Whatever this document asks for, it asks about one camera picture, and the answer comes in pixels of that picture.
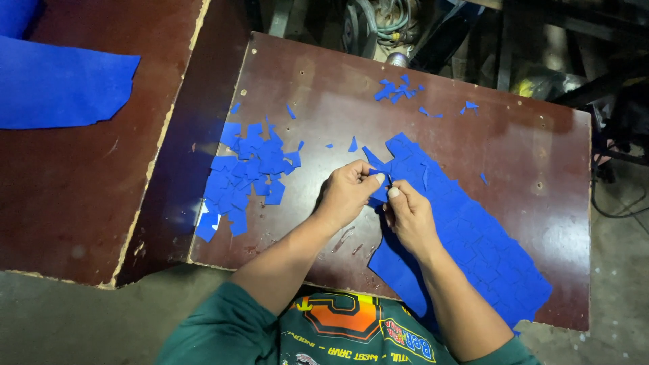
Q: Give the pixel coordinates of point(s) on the person's right hand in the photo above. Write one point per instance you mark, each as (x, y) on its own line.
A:
(411, 218)

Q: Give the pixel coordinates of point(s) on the person's left hand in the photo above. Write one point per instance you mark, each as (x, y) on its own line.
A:
(344, 195)

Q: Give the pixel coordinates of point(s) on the small blue foam cutout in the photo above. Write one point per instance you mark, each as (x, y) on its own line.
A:
(379, 188)

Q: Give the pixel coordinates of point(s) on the large die-cut blue foam sheet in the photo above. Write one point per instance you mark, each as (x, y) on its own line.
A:
(471, 238)

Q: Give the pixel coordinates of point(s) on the pile of blue foam cutouts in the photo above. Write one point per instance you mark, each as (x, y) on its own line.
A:
(248, 172)

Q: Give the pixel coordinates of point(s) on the scattered blue foam scraps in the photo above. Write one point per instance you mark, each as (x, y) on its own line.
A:
(400, 91)

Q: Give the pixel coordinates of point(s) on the person's green printed shirt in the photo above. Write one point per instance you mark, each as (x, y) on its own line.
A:
(324, 329)

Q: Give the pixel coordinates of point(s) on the plain blue foam sheet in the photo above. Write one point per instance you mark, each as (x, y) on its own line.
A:
(56, 86)

